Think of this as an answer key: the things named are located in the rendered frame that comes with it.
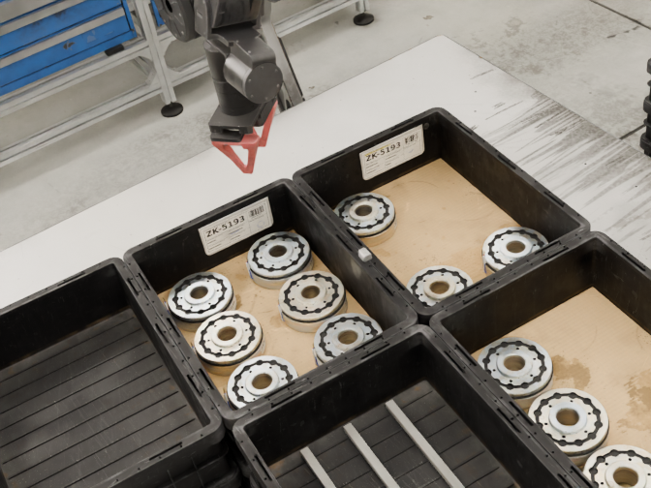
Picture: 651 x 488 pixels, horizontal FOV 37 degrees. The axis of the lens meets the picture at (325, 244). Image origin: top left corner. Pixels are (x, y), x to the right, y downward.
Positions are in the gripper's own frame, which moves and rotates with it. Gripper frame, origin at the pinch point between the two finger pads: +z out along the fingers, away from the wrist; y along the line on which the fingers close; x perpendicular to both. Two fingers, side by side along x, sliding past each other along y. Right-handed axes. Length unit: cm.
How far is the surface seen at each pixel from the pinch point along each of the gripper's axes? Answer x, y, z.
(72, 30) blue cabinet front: 119, 131, 61
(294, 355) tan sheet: -7.5, -17.8, 23.2
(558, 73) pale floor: -26, 181, 107
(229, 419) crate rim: -6.2, -37.2, 13.3
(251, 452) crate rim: -10.8, -41.6, 13.2
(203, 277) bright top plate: 10.6, -6.6, 20.0
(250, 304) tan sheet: 2.7, -8.7, 23.1
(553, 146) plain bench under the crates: -38, 52, 37
